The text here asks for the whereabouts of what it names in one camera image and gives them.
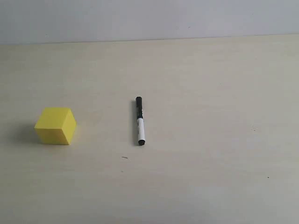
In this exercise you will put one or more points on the black and white marker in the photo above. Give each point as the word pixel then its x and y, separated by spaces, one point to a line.
pixel 140 121

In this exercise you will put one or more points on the yellow cube block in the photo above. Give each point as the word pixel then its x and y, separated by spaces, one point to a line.
pixel 56 125

